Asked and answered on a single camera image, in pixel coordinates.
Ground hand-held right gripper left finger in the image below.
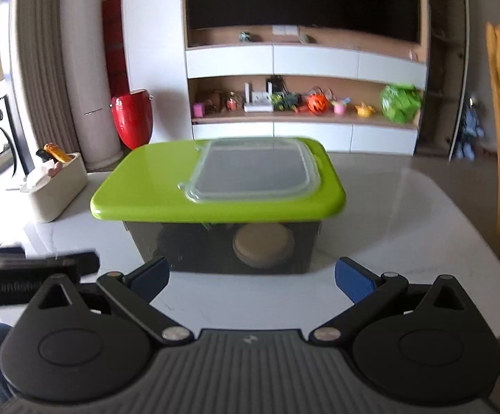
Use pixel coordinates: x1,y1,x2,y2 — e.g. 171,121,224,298
36,256,194,346

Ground clear plastic lid flap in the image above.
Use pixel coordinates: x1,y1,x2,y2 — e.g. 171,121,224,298
177,137,322,205

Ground red vase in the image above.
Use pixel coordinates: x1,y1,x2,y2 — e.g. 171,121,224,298
110,89,154,151

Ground green toy tractor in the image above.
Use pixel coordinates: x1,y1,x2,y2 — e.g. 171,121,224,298
271,92,301,112

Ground white and wood wall cabinet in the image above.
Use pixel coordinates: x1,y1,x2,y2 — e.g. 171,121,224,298
183,0,432,158

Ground white router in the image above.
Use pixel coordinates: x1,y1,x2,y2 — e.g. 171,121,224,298
243,82,274,113

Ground beige curtain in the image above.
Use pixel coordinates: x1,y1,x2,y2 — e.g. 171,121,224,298
10,0,83,174

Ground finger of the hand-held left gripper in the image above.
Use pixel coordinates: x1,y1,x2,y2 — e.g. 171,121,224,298
54,251,101,278

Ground transparent grey storage box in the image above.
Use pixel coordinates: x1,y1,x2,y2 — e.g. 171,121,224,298
123,219,322,275

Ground beige desktop organizer box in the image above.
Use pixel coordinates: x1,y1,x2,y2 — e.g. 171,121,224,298
19,152,89,224

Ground orange pumpkin basket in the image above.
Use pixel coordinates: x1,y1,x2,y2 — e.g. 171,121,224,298
306,93,329,116

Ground blue plush doll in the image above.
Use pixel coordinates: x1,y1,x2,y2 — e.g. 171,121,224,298
457,96,486,159

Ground white marble desktop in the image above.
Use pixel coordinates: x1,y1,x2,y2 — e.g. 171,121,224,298
0,151,500,342

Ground red wall panel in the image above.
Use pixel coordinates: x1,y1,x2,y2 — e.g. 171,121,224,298
102,0,129,96

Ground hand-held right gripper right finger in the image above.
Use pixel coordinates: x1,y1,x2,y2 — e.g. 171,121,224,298
308,257,467,346

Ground green storage box lid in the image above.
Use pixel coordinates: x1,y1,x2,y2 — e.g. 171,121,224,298
89,137,347,222

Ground white standing air conditioner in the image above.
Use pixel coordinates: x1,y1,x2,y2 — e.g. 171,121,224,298
59,0,124,170

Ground beige round disc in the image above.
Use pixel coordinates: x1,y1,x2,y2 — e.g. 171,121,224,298
233,225,295,270

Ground white tissue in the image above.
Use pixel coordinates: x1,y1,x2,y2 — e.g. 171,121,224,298
22,166,59,191

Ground brown side shelf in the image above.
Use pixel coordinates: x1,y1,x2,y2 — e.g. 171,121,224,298
415,0,472,161

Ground yellow orange tube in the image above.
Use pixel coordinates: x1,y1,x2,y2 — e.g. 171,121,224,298
45,142,72,164

